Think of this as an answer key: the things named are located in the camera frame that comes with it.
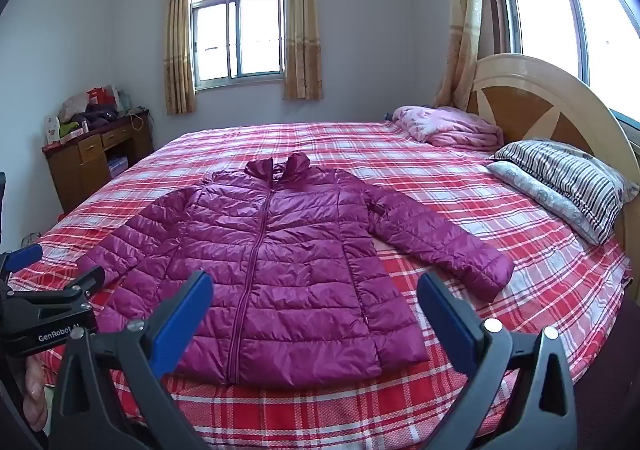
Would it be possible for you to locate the bed with red plaid sheet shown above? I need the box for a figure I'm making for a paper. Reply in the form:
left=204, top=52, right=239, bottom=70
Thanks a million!
left=7, top=121, right=632, bottom=450

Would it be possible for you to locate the grey floral pillow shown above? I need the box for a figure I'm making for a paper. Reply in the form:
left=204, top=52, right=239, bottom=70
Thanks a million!
left=486, top=160, right=618, bottom=246

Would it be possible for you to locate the dark purple clothes pile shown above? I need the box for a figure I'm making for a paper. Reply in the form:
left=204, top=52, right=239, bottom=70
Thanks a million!
left=77, top=105, right=121, bottom=131

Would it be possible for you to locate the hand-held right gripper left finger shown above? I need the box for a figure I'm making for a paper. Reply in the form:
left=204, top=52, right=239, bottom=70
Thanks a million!
left=48, top=270, right=216, bottom=450

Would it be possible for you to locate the person's left hand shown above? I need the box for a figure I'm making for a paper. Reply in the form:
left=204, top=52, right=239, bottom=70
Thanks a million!
left=24, top=356, right=52, bottom=437

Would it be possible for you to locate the purple down jacket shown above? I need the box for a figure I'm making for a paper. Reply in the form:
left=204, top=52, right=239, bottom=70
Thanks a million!
left=75, top=153, right=516, bottom=388

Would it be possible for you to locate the pink floral quilt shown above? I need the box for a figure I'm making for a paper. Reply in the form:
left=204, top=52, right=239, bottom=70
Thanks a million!
left=391, top=105, right=505, bottom=149

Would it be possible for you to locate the large window beside headboard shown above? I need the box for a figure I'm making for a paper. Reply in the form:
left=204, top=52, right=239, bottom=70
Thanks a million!
left=481, top=0, right=640, bottom=127

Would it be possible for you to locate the beige patterned curtain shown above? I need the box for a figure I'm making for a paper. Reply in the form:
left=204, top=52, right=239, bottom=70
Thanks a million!
left=283, top=0, right=324, bottom=101
left=165, top=0, right=199, bottom=116
left=434, top=0, right=490, bottom=109

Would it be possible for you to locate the sliding window with grey frame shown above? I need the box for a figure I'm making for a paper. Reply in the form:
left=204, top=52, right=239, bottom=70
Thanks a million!
left=190, top=0, right=292, bottom=92

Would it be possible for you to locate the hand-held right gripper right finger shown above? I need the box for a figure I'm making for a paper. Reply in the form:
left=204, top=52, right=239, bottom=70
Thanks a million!
left=416, top=272, right=592, bottom=450

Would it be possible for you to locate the pink plastic bag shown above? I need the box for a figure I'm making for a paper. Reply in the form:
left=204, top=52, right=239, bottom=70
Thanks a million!
left=61, top=94, right=91, bottom=122

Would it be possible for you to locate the brown wooden desk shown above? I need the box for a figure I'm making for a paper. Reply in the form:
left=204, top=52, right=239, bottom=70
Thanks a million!
left=41, top=109, right=155, bottom=215

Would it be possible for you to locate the wooden headboard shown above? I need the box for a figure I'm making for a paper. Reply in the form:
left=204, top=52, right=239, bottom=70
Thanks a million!
left=467, top=53, right=640, bottom=256

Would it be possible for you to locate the striped pillow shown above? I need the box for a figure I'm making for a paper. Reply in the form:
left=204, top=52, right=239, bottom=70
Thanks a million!
left=492, top=139, right=640, bottom=231

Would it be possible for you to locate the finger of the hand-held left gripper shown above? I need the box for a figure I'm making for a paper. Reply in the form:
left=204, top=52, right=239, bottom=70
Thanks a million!
left=0, top=244, right=44, bottom=277
left=7, top=266, right=106, bottom=313

